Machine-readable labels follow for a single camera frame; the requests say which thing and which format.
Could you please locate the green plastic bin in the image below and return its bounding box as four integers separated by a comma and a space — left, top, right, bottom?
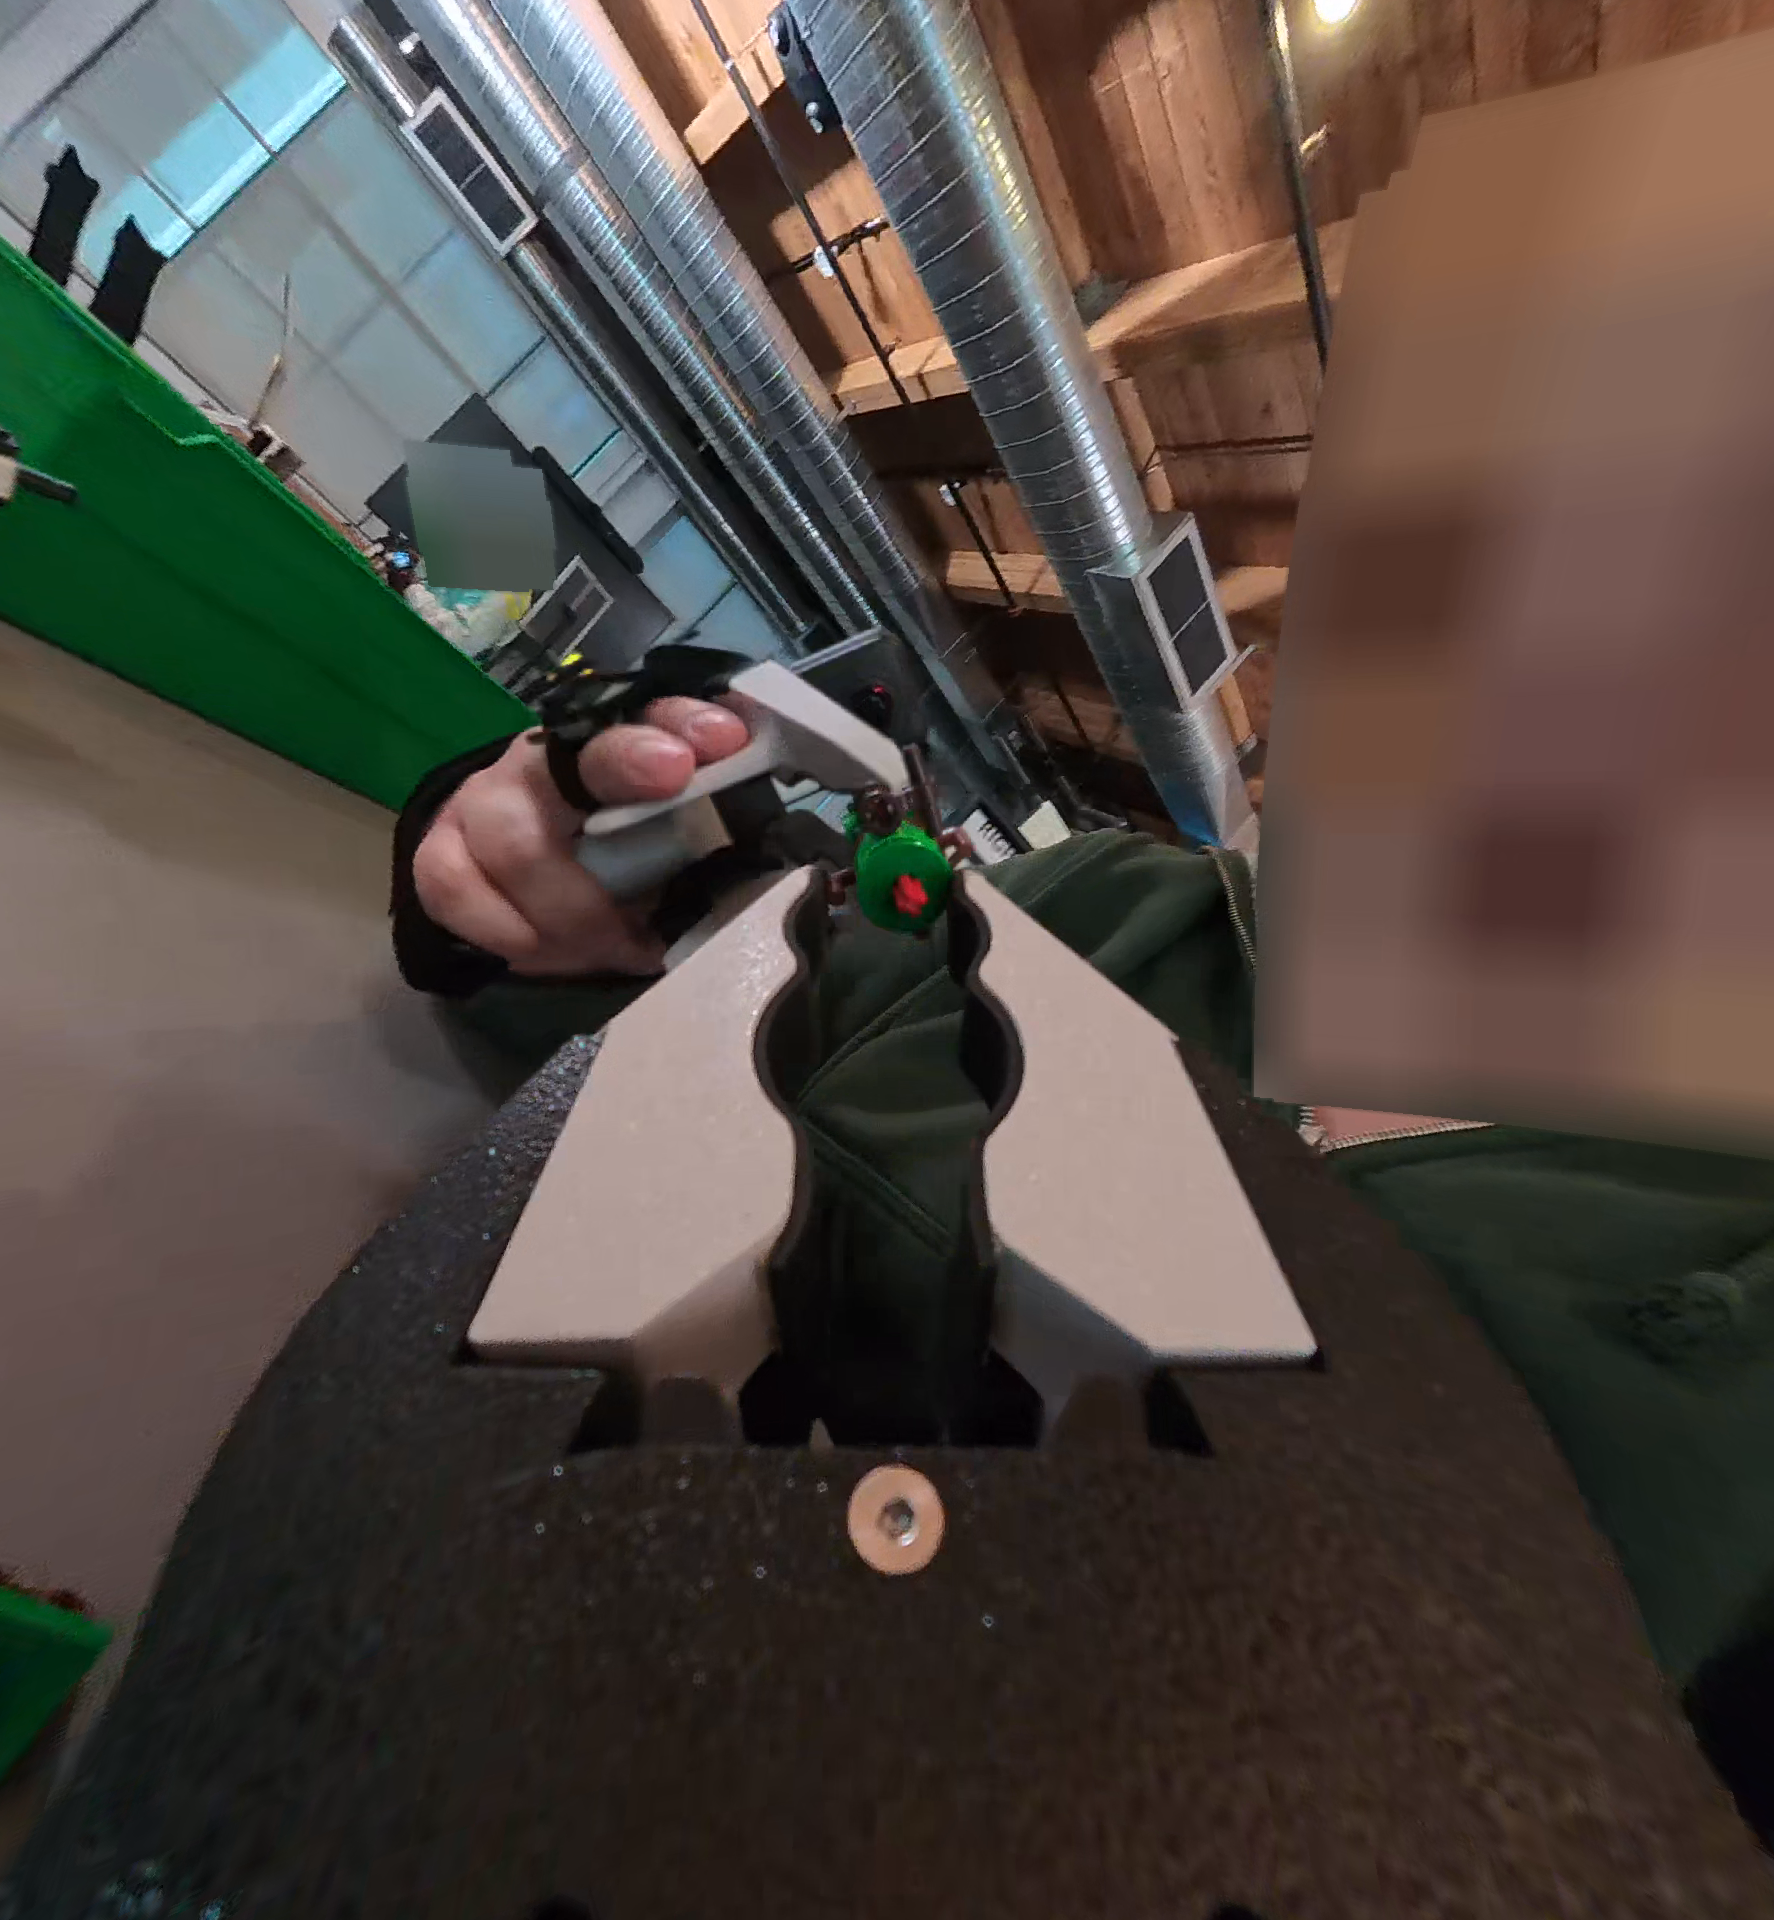
0, 177, 536, 820

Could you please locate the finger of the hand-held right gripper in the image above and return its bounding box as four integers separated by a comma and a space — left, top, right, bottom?
731, 661, 908, 793
663, 867, 801, 974

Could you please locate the green lego piece red stud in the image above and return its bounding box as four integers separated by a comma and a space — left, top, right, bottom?
829, 778, 971, 940

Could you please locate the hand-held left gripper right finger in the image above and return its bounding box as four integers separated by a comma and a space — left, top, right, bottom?
950, 873, 1319, 1389

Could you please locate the thin metal pipe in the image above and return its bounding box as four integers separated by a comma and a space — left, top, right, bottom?
329, 0, 830, 645

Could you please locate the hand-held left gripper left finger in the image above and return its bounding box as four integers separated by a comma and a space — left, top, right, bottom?
465, 867, 830, 1389

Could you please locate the white air vent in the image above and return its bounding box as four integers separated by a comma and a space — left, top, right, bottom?
524, 551, 622, 651
399, 87, 540, 253
1089, 514, 1247, 707

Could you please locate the large spiral metal duct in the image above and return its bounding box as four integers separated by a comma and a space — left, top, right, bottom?
789, 0, 1272, 848

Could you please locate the person's right hand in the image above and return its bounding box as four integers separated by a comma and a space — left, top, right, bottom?
412, 697, 756, 980

